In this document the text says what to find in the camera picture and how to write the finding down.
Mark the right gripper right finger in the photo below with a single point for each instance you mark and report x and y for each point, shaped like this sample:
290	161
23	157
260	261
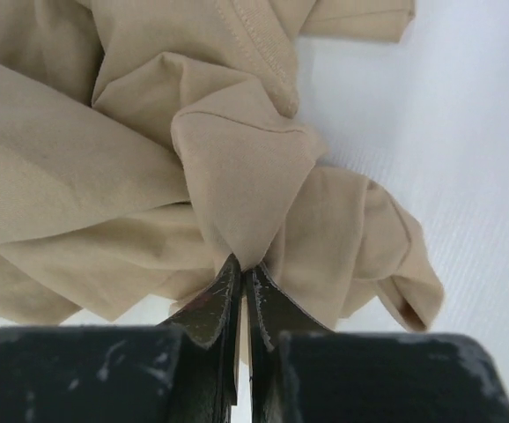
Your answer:
304	372

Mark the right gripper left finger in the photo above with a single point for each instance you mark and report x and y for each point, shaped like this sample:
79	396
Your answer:
181	370

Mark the beige t shirt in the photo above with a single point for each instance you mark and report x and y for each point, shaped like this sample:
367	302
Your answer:
144	142

